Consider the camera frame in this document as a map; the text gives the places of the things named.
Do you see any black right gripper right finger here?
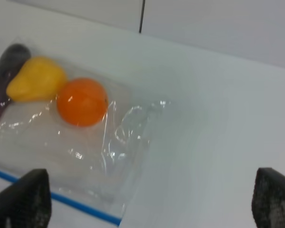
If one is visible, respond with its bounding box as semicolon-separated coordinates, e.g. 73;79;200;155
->
251;168;285;228

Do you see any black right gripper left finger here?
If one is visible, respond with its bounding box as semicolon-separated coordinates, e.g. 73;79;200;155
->
0;169;52;228

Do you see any clear zip bag blue zipper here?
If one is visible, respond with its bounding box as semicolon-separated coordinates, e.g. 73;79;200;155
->
0;40;169;225

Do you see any orange fruit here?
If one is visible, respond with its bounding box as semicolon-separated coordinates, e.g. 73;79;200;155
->
56;78;109;127

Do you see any purple eggplant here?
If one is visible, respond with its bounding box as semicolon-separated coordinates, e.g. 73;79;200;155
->
0;43;31;118

